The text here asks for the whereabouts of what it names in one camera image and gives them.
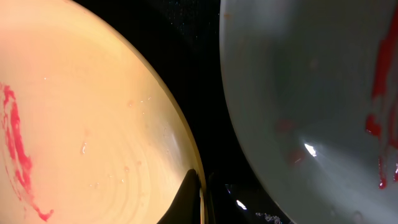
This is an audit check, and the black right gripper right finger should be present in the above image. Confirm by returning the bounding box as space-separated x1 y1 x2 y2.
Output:
206 172 216 224

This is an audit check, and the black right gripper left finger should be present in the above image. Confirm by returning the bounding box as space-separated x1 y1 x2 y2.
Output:
158 169 201 224

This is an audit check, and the yellow plate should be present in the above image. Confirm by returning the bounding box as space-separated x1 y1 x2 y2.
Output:
1 1 206 223

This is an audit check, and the black round tray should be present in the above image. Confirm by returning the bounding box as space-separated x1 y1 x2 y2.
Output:
73 0 295 224

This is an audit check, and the light green plate near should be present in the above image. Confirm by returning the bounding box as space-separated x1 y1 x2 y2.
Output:
220 0 397 223

